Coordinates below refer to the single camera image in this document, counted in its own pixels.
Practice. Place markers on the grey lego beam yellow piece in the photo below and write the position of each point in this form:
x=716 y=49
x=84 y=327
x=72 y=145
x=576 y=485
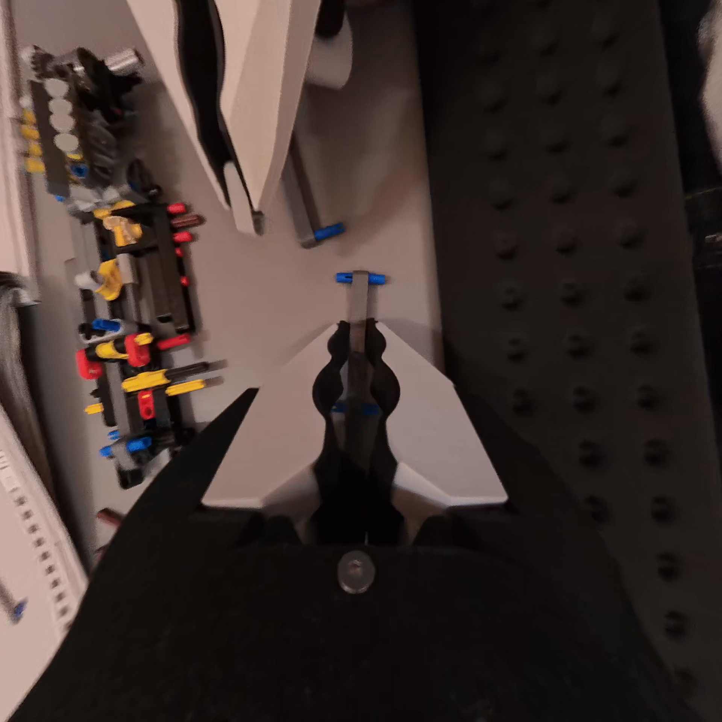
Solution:
x=302 y=214

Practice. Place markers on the open instruction booklet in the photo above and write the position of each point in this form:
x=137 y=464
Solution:
x=22 y=564

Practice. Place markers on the partly built lego chassis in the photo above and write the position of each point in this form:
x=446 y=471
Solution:
x=163 y=271

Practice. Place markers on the long dark grey lego beam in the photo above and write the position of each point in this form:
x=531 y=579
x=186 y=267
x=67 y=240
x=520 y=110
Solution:
x=359 y=304

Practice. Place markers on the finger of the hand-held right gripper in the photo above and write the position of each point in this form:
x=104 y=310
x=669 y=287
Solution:
x=265 y=84
x=161 y=34

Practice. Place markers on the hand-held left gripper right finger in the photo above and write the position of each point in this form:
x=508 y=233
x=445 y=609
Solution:
x=445 y=445

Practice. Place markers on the black dimpled mat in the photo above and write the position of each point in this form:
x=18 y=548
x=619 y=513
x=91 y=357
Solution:
x=564 y=282

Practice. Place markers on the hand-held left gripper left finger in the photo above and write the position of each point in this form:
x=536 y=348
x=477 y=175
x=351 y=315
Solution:
x=271 y=445

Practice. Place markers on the blue lego pin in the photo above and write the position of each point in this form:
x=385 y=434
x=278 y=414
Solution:
x=369 y=409
x=341 y=277

